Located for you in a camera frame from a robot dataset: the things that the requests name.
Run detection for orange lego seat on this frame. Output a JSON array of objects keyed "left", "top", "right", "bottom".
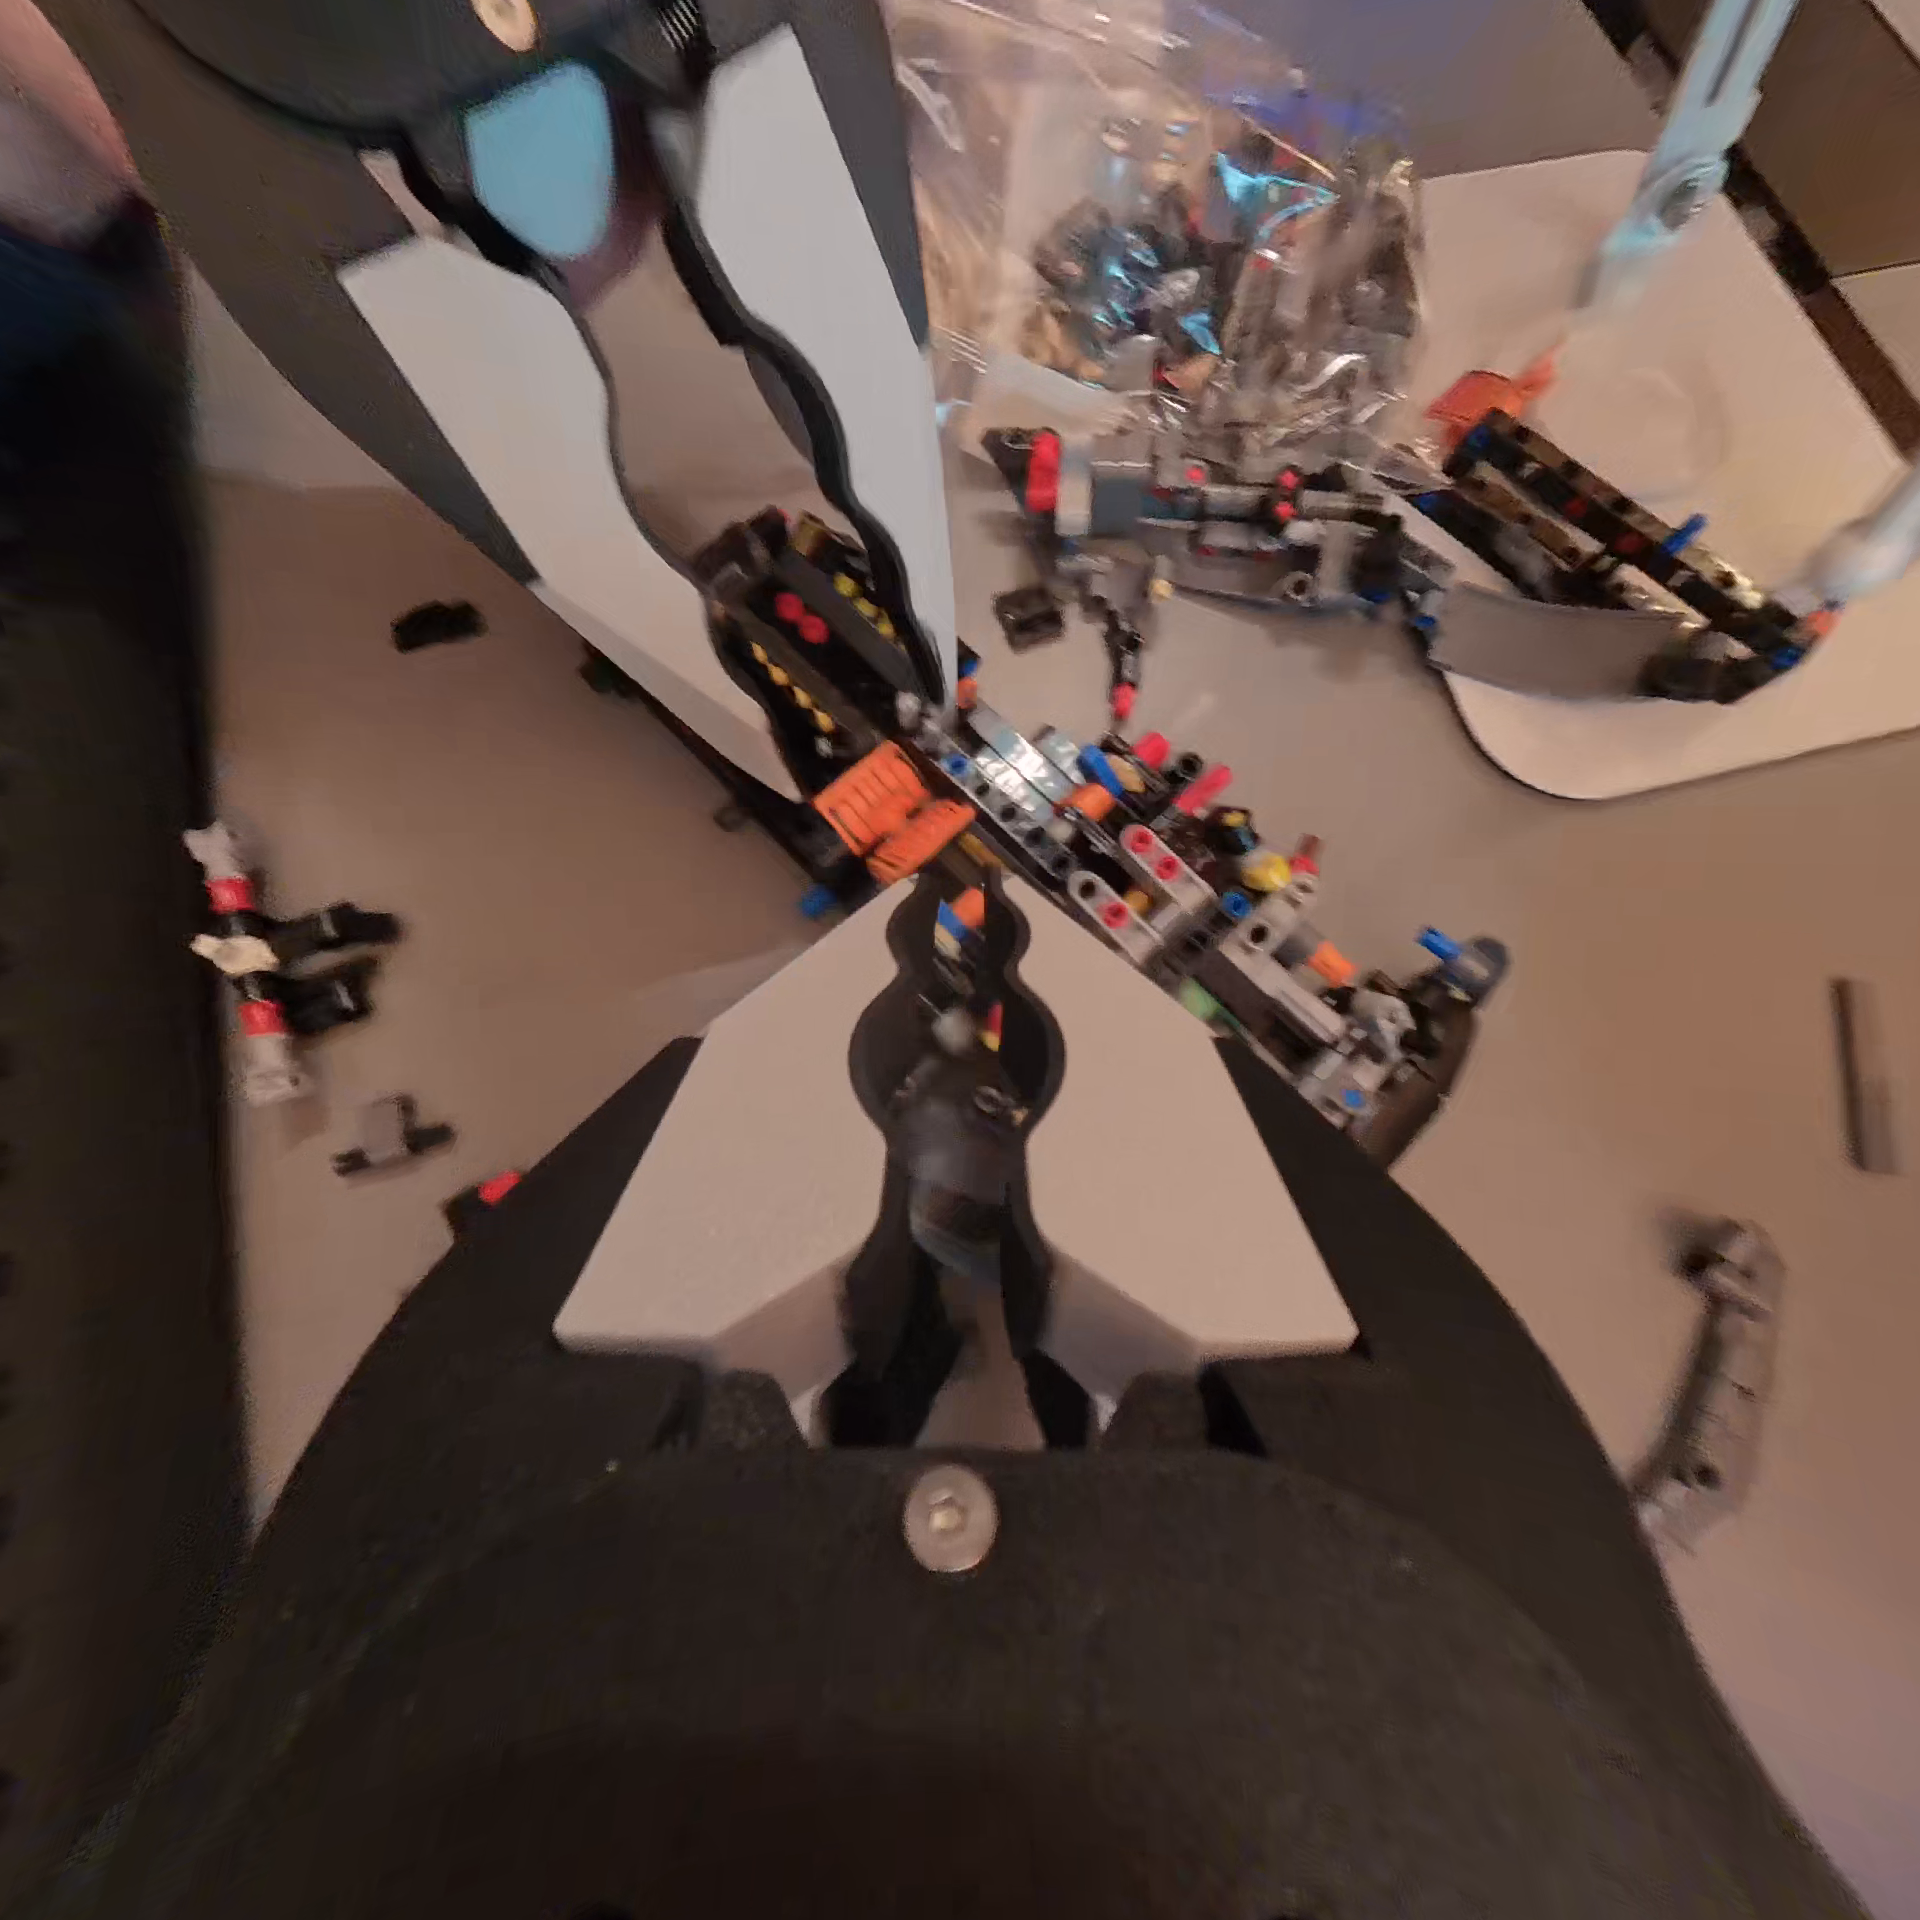
[{"left": 1423, "top": 368, "right": 1555, "bottom": 429}]

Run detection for silver metal bar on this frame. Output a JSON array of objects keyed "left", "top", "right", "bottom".
[{"left": 1574, "top": 0, "right": 1801, "bottom": 347}]

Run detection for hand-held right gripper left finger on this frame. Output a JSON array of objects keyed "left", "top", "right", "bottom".
[{"left": 555, "top": 877, "right": 921, "bottom": 1445}]

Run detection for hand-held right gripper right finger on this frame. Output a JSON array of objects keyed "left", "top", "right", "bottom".
[{"left": 994, "top": 874, "right": 1361, "bottom": 1443}]

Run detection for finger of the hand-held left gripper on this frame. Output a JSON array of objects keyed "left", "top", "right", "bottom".
[
  {"left": 674, "top": 0, "right": 962, "bottom": 707},
  {"left": 335, "top": 231, "right": 805, "bottom": 797}
]

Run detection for black lego axle assembly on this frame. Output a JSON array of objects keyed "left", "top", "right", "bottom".
[{"left": 180, "top": 816, "right": 404, "bottom": 1113}]

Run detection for grey lego connector black pins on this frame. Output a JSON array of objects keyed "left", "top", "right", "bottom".
[{"left": 329, "top": 1096, "right": 458, "bottom": 1180}]

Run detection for dark grey curved lego panel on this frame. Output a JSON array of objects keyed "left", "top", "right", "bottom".
[
  {"left": 884, "top": 1050, "right": 1044, "bottom": 1277},
  {"left": 1410, "top": 576, "right": 1741, "bottom": 707}
]

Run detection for black lego frame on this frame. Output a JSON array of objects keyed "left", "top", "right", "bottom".
[{"left": 1423, "top": 399, "right": 1846, "bottom": 707}]

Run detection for lego car chassis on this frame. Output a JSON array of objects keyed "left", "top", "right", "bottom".
[{"left": 697, "top": 511, "right": 1509, "bottom": 1164}]

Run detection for black lego connector red axle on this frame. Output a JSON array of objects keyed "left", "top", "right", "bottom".
[{"left": 1089, "top": 592, "right": 1157, "bottom": 724}]

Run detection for clear bag of lego parts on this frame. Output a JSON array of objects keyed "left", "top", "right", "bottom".
[{"left": 884, "top": 0, "right": 1443, "bottom": 452}]

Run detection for grey curved lego chain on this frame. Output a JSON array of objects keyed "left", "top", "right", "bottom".
[{"left": 1627, "top": 1217, "right": 1787, "bottom": 1554}]

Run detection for grey lego assembly red axles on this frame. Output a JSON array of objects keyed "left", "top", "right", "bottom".
[{"left": 982, "top": 424, "right": 1419, "bottom": 615}]

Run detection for dark grey flat lego tile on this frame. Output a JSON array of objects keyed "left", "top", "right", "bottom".
[{"left": 1831, "top": 978, "right": 1900, "bottom": 1176}]

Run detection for white lamp base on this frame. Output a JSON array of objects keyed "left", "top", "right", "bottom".
[{"left": 1417, "top": 143, "right": 1920, "bottom": 797}]

